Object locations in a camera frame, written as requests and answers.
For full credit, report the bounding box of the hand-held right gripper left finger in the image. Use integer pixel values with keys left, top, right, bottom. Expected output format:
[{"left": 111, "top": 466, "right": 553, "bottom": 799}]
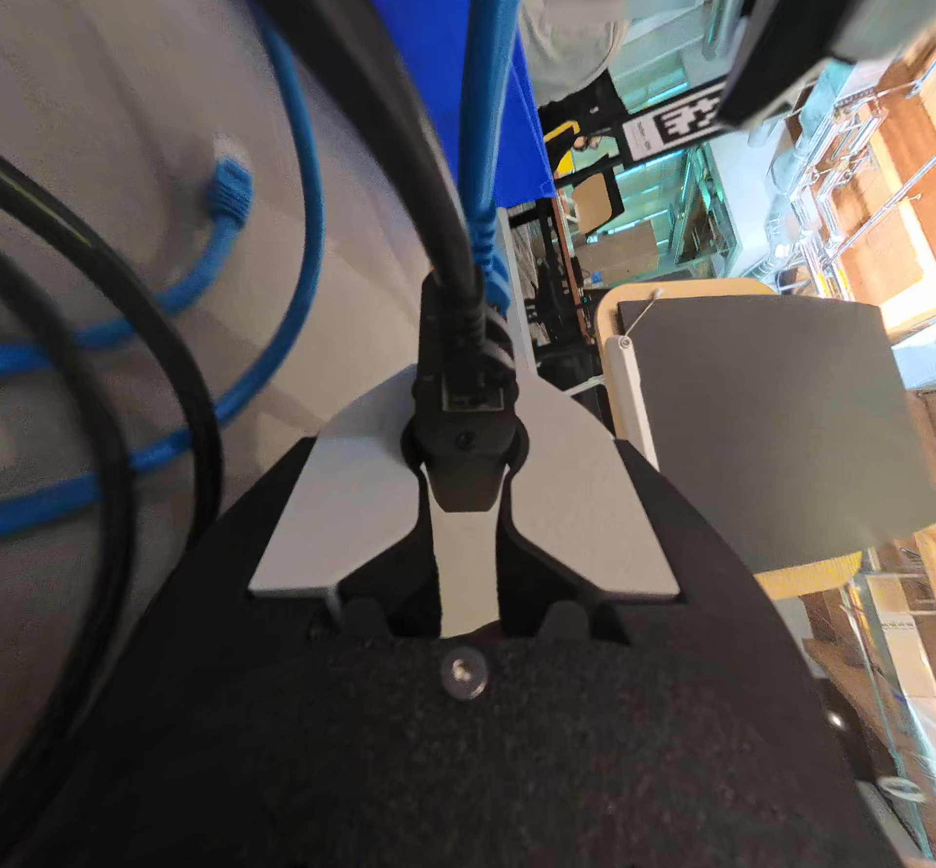
[{"left": 249, "top": 368, "right": 443, "bottom": 638}]

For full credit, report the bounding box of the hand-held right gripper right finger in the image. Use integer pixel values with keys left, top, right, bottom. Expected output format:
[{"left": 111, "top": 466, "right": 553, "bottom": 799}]
[{"left": 496, "top": 371, "right": 683, "bottom": 638}]

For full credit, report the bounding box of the black ethernet adapter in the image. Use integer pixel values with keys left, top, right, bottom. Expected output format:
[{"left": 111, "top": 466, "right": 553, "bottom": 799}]
[{"left": 408, "top": 272, "right": 523, "bottom": 514}]

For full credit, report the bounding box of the blue ethernet cable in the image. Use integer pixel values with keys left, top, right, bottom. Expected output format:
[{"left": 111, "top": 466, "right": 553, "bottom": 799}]
[{"left": 0, "top": 0, "right": 535, "bottom": 541}]

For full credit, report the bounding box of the black ethernet cable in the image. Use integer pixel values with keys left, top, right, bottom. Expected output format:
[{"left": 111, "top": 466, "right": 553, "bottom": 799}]
[{"left": 0, "top": 0, "right": 514, "bottom": 865}]

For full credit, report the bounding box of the blue plastic bin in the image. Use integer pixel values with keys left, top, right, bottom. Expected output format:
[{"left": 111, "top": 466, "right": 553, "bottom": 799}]
[{"left": 335, "top": 0, "right": 558, "bottom": 202}]

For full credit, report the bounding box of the person's left forearm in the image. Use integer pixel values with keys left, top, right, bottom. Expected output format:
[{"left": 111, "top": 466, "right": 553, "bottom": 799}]
[{"left": 518, "top": 0, "right": 631, "bottom": 106}]

